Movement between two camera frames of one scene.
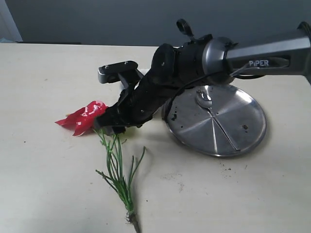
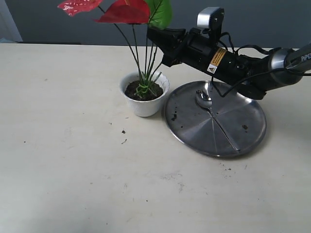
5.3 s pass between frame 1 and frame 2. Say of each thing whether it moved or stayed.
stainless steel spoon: stayed
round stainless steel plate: stayed
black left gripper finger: moved
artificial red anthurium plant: moved
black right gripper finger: moved
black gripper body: moved
